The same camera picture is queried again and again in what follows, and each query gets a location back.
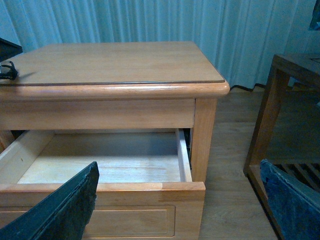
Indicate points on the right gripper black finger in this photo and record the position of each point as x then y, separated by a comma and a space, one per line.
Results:
295, 206
62, 215
9, 49

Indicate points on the pale pleated curtain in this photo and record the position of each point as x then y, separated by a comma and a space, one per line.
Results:
239, 37

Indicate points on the light wooden nightstand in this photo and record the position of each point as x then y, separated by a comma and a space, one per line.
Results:
115, 87

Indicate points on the wooden drawer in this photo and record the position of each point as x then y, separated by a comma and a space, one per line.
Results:
145, 189

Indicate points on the dark wooden side table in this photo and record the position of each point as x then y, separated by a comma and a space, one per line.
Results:
305, 67

